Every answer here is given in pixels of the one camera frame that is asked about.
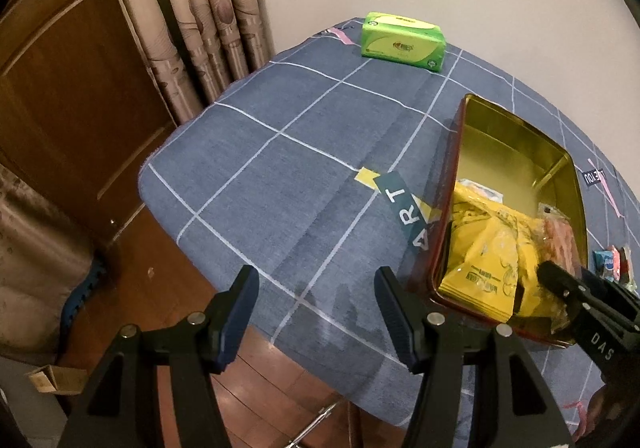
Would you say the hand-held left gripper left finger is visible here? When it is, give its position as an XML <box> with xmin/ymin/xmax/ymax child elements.
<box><xmin>57</xmin><ymin>264</ymin><xmax>261</xmax><ymax>448</ymax></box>

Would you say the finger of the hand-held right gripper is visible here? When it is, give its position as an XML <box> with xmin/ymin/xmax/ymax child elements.
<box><xmin>536</xmin><ymin>260</ymin><xmax>592</xmax><ymax>316</ymax></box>

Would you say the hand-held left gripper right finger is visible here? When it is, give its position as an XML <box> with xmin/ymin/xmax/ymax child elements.
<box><xmin>374</xmin><ymin>265</ymin><xmax>573</xmax><ymax>448</ymax></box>

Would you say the yellow snack packet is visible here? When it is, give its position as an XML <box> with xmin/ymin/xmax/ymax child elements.
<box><xmin>452</xmin><ymin>180</ymin><xmax>545</xmax><ymax>241</ymax></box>
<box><xmin>515</xmin><ymin>228</ymin><xmax>571</xmax><ymax>335</ymax></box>
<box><xmin>439</xmin><ymin>215</ymin><xmax>526</xmax><ymax>321</ymax></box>

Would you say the clear packet of reddish snacks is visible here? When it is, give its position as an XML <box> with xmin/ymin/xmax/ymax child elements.
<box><xmin>537</xmin><ymin>205</ymin><xmax>577</xmax><ymax>263</ymax></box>

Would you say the blue snack packet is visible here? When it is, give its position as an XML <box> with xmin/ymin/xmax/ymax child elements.
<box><xmin>592</xmin><ymin>248</ymin><xmax>619</xmax><ymax>280</ymax></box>

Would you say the pink patterned candy packet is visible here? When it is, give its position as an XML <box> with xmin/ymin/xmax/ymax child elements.
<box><xmin>615</xmin><ymin>244</ymin><xmax>639</xmax><ymax>292</ymax></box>

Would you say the gold tin box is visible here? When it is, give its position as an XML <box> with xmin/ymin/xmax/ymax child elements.
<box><xmin>407</xmin><ymin>94</ymin><xmax>588</xmax><ymax>351</ymax></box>

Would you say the person's right hand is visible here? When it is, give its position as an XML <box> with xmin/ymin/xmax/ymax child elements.
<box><xmin>580</xmin><ymin>378</ymin><xmax>623</xmax><ymax>434</ymax></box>

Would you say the metal table leg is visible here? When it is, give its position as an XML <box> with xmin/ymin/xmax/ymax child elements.
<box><xmin>289</xmin><ymin>402</ymin><xmax>342</xmax><ymax>448</ymax></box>

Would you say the blue checked tablecloth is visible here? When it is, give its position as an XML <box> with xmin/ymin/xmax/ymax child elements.
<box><xmin>137</xmin><ymin>17</ymin><xmax>640</xmax><ymax>429</ymax></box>

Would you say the cardboard piece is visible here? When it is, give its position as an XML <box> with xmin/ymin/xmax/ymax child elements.
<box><xmin>29</xmin><ymin>364</ymin><xmax>89</xmax><ymax>395</ymax></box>

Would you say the brown fabric seat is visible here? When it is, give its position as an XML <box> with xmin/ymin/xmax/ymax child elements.
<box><xmin>0</xmin><ymin>162</ymin><xmax>107</xmax><ymax>365</ymax></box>

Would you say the brown wooden door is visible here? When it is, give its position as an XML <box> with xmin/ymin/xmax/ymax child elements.
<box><xmin>0</xmin><ymin>0</ymin><xmax>178</xmax><ymax>251</ymax></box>

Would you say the green tissue pack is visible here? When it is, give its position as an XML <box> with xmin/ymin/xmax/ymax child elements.
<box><xmin>361</xmin><ymin>12</ymin><xmax>447</xmax><ymax>74</ymax></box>

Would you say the beige patterned curtain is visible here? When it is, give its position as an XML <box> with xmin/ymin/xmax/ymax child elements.
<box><xmin>95</xmin><ymin>0</ymin><xmax>276</xmax><ymax>125</ymax></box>

